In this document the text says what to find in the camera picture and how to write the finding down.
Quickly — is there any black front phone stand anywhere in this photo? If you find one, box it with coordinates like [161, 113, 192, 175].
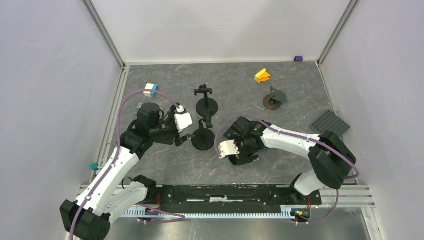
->
[191, 110, 215, 151]

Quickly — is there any black phone stand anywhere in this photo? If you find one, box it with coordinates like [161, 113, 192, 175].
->
[193, 84, 219, 117]
[191, 110, 215, 151]

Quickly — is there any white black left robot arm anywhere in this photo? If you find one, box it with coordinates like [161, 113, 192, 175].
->
[59, 102, 193, 240]

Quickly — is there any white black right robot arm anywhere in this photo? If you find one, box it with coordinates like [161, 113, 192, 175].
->
[215, 116, 360, 204]

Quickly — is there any black rear phone stand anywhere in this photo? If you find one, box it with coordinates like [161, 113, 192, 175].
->
[193, 84, 219, 117]

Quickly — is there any white blue toy block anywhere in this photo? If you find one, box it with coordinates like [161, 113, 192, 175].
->
[143, 83, 159, 98]

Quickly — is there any yellow orange toy block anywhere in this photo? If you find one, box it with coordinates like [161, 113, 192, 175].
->
[254, 68, 271, 83]

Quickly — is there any teal small clip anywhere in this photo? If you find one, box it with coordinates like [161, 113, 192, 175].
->
[91, 163, 99, 171]

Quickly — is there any grey studded baseplate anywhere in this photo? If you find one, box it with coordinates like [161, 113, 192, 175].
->
[309, 110, 351, 137]

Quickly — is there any purple small block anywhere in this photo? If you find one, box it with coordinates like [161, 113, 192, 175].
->
[293, 55, 304, 62]

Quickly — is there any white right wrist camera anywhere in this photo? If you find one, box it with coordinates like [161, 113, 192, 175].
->
[218, 139, 240, 159]

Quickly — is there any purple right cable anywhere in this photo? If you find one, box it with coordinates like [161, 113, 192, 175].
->
[213, 115, 361, 226]

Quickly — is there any purple cable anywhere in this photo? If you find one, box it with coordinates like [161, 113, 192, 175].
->
[213, 115, 361, 226]
[68, 89, 186, 240]

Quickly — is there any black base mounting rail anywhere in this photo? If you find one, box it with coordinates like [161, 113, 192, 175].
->
[142, 184, 322, 214]

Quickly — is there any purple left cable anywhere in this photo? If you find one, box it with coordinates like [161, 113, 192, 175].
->
[68, 89, 186, 240]

